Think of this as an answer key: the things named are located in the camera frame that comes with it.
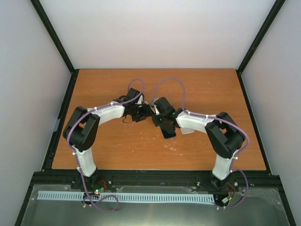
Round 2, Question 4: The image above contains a black smartphone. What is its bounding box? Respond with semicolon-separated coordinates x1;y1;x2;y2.
160;125;176;139

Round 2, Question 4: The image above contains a white phone case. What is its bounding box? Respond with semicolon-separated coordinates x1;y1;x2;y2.
181;128;195;135

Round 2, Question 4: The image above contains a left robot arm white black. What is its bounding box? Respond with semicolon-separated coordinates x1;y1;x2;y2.
63;88;152;190

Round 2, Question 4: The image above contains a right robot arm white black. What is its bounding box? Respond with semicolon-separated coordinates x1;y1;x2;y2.
151;97;249;189

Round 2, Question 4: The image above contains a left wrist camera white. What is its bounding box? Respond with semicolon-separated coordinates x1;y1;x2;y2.
135;94;144;105

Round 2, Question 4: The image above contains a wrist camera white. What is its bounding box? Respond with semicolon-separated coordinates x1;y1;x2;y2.
135;94;144;105
150;98;157;113

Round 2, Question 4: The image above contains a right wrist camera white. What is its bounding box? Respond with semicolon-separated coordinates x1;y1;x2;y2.
150;98;157;113

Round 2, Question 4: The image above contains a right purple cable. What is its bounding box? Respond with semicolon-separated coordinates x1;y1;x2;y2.
152;77;250;210

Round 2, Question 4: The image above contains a purple cable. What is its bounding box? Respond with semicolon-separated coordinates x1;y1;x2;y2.
67;78;146;212
152;77;250;210

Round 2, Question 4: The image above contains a light blue slotted cable duct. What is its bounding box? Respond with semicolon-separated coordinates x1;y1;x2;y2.
37;191;214;205

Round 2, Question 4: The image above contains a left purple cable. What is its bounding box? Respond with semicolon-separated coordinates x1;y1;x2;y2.
67;78;146;212

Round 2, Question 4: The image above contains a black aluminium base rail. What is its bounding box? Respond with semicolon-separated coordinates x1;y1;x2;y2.
30;169;283;194

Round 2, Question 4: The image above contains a black left frame post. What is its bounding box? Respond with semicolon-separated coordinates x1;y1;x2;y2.
30;0;75;73

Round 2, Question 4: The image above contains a black frame post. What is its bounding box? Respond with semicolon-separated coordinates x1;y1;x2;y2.
236;0;286;76
30;0;75;73

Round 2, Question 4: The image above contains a black right frame post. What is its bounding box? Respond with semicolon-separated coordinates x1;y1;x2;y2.
236;0;286;76

